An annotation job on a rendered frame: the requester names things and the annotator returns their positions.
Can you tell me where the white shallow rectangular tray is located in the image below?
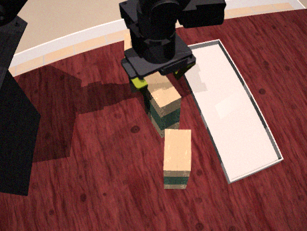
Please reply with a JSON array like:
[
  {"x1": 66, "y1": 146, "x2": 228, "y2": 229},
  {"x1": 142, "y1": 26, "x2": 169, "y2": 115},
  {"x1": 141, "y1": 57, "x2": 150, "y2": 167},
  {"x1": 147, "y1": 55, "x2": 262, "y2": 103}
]
[{"x1": 183, "y1": 39, "x2": 283, "y2": 184}]

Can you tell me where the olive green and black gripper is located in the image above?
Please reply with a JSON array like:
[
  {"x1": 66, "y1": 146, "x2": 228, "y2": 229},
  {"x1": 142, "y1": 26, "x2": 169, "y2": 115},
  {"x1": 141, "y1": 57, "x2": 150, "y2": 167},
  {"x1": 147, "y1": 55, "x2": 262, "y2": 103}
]
[{"x1": 121, "y1": 31, "x2": 196, "y2": 96}]

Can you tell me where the tan box with green band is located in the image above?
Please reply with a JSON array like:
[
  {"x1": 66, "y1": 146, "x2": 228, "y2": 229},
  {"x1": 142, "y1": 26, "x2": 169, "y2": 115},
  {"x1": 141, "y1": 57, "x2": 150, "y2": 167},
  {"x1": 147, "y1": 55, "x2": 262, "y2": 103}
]
[
  {"x1": 124, "y1": 33, "x2": 139, "y2": 93},
  {"x1": 164, "y1": 129, "x2": 191, "y2": 189},
  {"x1": 143, "y1": 72, "x2": 181, "y2": 138}
]

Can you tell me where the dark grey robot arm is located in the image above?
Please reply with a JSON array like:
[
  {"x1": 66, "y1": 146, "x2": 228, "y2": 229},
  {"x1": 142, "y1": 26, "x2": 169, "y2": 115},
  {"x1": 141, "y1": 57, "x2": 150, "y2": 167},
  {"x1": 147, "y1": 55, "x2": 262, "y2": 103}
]
[{"x1": 0, "y1": 0, "x2": 226, "y2": 58}]

